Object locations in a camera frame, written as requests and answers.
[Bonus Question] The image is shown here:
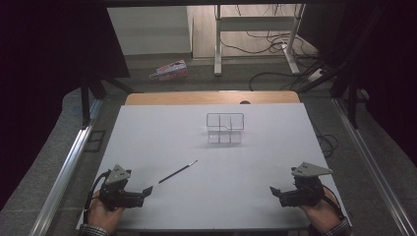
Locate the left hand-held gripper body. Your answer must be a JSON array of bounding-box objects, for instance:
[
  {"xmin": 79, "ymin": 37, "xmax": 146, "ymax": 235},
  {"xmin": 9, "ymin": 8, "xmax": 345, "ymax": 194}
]
[{"xmin": 97, "ymin": 164, "xmax": 146, "ymax": 211}]

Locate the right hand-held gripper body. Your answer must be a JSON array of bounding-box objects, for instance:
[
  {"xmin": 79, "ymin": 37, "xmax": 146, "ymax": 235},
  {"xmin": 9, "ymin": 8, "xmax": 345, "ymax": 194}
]
[{"xmin": 278, "ymin": 161, "xmax": 334, "ymax": 208}]

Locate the person's left hand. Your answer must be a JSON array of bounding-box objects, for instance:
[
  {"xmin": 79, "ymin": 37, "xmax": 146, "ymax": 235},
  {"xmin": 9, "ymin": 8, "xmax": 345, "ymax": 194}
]
[{"xmin": 86, "ymin": 191, "xmax": 126, "ymax": 235}]

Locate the person's right hand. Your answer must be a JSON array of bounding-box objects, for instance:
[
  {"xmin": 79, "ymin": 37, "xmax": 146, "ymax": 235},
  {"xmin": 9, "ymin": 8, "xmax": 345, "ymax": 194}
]
[{"xmin": 298, "ymin": 195, "xmax": 342, "ymax": 232}]

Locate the black pen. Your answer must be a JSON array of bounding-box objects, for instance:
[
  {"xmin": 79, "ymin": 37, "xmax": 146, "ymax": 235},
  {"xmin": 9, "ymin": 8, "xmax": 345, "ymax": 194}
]
[{"xmin": 157, "ymin": 159, "xmax": 199, "ymax": 185}]

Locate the clear acrylic organizer box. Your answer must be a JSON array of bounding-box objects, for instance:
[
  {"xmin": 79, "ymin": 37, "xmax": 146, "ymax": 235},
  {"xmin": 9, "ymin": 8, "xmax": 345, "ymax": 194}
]
[{"xmin": 206, "ymin": 112, "xmax": 246, "ymax": 146}]

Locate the black metal stand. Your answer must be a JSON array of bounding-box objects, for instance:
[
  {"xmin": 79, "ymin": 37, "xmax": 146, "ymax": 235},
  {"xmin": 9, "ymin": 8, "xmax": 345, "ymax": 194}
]
[
  {"xmin": 79, "ymin": 63, "xmax": 136, "ymax": 128},
  {"xmin": 298, "ymin": 6, "xmax": 387, "ymax": 130}
]

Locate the wooden table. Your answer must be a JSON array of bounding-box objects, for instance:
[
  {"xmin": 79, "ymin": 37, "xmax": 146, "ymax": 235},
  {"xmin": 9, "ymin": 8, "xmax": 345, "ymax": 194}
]
[{"xmin": 124, "ymin": 90, "xmax": 301, "ymax": 106}]

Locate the white power strip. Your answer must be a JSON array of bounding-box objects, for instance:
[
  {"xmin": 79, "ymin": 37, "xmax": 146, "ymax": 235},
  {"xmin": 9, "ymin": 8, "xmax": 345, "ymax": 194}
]
[{"xmin": 307, "ymin": 68, "xmax": 325, "ymax": 84}]

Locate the pink printed carton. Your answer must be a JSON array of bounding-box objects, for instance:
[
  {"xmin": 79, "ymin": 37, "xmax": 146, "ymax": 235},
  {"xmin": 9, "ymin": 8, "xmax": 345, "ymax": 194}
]
[{"xmin": 149, "ymin": 59, "xmax": 189, "ymax": 82}]

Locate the black curtain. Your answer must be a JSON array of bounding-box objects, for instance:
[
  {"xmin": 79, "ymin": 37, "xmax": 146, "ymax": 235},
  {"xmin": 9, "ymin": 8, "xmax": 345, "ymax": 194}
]
[
  {"xmin": 0, "ymin": 0, "xmax": 132, "ymax": 210},
  {"xmin": 298, "ymin": 3, "xmax": 417, "ymax": 166}
]

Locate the white cabinet panel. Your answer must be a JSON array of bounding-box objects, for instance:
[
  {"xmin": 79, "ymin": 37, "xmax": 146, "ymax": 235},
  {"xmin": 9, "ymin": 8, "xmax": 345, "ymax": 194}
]
[{"xmin": 106, "ymin": 5, "xmax": 194, "ymax": 57}]

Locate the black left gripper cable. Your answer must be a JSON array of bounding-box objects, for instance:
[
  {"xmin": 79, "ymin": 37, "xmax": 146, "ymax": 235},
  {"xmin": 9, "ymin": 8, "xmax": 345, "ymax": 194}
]
[{"xmin": 83, "ymin": 169, "xmax": 112, "ymax": 225}]

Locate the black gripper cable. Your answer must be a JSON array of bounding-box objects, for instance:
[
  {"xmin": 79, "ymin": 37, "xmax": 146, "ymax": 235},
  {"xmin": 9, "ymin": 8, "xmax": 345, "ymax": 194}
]
[
  {"xmin": 83, "ymin": 169, "xmax": 112, "ymax": 225},
  {"xmin": 322, "ymin": 184, "xmax": 347, "ymax": 221}
]

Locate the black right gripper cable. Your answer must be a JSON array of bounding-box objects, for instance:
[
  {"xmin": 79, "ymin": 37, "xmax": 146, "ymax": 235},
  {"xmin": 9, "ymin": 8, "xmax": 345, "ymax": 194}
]
[{"xmin": 322, "ymin": 184, "xmax": 347, "ymax": 221}]

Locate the black floor cable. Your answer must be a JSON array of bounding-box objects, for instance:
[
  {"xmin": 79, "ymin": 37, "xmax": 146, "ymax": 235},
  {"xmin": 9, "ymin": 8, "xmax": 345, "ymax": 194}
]
[
  {"xmin": 309, "ymin": 119, "xmax": 339, "ymax": 159},
  {"xmin": 248, "ymin": 67, "xmax": 321, "ymax": 92},
  {"xmin": 218, "ymin": 30, "xmax": 318, "ymax": 56}
]

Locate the aluminium rail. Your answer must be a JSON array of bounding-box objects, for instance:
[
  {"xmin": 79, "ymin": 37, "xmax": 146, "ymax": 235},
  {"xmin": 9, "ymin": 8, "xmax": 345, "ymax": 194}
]
[
  {"xmin": 331, "ymin": 97, "xmax": 417, "ymax": 236},
  {"xmin": 29, "ymin": 97, "xmax": 104, "ymax": 236}
]

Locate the white metal desk frame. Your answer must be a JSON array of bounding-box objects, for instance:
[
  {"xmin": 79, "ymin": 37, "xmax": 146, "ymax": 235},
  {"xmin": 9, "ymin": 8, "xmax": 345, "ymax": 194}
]
[{"xmin": 213, "ymin": 3, "xmax": 307, "ymax": 78}]

